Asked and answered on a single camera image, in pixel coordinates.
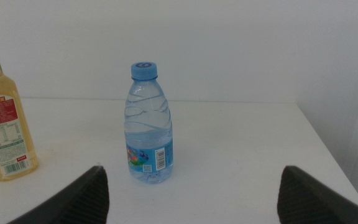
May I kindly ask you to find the yellow tea bottle white cap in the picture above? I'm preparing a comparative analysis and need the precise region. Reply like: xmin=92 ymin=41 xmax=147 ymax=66
xmin=0 ymin=27 xmax=40 ymax=182

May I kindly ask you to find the clear water bottle blue cap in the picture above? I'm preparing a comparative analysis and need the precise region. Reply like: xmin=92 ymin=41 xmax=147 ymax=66
xmin=123 ymin=61 xmax=174 ymax=184

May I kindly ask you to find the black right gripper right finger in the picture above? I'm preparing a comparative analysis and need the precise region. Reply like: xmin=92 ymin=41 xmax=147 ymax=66
xmin=277 ymin=165 xmax=358 ymax=224

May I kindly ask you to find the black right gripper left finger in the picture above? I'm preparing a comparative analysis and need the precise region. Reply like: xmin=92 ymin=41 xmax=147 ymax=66
xmin=7 ymin=165 xmax=110 ymax=224

